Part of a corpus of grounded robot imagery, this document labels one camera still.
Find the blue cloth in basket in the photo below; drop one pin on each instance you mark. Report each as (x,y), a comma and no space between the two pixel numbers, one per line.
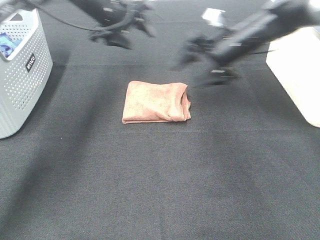
(6,46)

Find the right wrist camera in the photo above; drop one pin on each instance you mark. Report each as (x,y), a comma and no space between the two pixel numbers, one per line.
(214,17)

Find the brown microfiber towel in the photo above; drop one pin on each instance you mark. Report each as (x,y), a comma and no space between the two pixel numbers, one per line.
(156,103)

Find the white storage bin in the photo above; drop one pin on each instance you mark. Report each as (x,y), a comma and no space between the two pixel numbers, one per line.
(294,60)

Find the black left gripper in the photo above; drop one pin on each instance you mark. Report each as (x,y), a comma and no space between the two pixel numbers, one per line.
(111,35)

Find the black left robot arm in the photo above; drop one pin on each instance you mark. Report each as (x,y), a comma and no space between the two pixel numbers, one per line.
(116,17)

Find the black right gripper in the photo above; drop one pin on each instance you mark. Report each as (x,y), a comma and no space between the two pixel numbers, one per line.
(221,50)

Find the grey perforated laundry basket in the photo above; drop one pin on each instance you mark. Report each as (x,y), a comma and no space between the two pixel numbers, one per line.
(24,71)

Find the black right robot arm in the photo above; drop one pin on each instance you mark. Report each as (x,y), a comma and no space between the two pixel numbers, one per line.
(274,20)

